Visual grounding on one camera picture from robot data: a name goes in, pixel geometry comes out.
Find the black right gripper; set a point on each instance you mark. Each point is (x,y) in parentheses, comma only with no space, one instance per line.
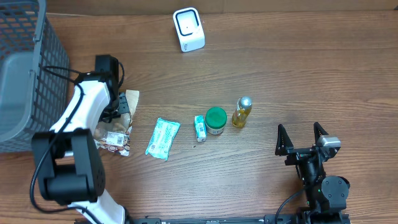
(285,147)

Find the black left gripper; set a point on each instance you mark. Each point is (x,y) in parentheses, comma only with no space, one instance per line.
(123,106)

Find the brown labelled food package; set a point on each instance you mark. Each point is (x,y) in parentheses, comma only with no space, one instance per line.
(115,136)

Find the white green snack package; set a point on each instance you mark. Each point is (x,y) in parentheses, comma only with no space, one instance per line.
(162,138)

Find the yellow oil bottle silver cap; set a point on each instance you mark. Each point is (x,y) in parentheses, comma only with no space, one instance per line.
(242,111)

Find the green lid white jar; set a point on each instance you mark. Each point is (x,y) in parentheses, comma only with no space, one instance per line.
(215,120)

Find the teal tissue pack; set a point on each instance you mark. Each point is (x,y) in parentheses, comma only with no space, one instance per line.
(200,128)

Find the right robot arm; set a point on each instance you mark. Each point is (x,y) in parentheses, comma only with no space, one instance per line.
(326,195)

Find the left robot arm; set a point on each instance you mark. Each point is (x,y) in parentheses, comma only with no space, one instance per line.
(68,167)

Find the white barcode scanner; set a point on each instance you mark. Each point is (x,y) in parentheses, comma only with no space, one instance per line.
(189,29)

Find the grey plastic mesh basket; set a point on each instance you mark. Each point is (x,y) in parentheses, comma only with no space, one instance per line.
(33,74)

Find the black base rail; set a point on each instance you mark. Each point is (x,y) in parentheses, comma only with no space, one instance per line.
(267,219)

